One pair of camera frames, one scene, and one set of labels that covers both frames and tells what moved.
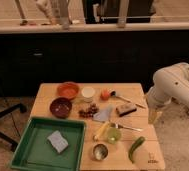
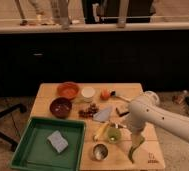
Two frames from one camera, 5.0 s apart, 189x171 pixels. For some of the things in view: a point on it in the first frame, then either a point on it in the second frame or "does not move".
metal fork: [116, 126] does not move
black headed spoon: [113, 94] does not move
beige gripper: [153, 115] → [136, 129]
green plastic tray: [51, 143] does not move
